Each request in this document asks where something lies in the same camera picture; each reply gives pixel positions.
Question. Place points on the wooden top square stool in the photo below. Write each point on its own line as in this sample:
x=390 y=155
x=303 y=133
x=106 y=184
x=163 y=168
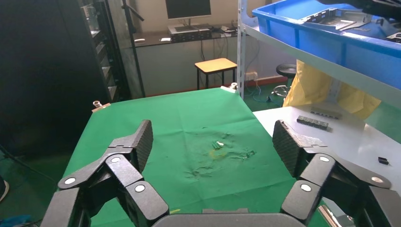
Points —
x=216 y=65

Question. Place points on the small ridged metal rail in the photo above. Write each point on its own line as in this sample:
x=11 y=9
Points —
x=313 y=122

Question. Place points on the black metal rack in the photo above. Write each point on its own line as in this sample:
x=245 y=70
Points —
x=106 y=47

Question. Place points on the tiny black plastic piece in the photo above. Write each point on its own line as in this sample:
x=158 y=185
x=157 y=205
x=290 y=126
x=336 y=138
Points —
x=383 y=160

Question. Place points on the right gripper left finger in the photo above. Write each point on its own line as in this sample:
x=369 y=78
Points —
x=125 y=175

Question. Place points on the white perforated shelf post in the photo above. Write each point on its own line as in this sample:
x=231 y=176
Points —
x=242 y=47

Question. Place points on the yellow plastic bag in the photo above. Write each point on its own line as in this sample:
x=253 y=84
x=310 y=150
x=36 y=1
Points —
x=313 y=87

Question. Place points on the small white scrap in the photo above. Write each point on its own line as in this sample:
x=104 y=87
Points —
x=220 y=144

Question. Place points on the white wall socket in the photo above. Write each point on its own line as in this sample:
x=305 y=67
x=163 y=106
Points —
x=251 y=76

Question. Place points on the stamped sheet metal bracket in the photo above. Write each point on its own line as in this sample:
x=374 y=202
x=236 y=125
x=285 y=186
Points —
x=394 y=37
x=332 y=18

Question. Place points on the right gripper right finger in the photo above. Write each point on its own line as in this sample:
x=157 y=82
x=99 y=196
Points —
x=316 y=169

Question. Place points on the black stool with chrome base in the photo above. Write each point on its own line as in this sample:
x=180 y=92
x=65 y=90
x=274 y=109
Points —
x=286 y=70

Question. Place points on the blue plastic tray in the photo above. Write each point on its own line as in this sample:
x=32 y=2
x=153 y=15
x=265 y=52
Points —
x=329 y=47

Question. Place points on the silver binder clip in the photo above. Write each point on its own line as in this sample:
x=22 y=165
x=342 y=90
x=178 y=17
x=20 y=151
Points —
x=230 y=87
x=100 y=106

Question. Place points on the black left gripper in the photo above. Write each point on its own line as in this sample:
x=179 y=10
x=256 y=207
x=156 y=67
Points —
x=360 y=4

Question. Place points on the black computer monitor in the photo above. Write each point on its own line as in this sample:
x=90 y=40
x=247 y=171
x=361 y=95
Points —
x=188 y=8

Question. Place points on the black equipment box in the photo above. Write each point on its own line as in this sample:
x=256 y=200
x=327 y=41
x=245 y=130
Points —
x=191 y=36

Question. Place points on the black stand pole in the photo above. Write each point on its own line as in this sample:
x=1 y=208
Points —
x=133 y=47

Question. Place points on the green table cloth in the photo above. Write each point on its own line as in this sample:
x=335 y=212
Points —
x=188 y=125

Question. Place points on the dark top desk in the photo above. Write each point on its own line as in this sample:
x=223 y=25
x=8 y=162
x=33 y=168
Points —
x=156 y=38

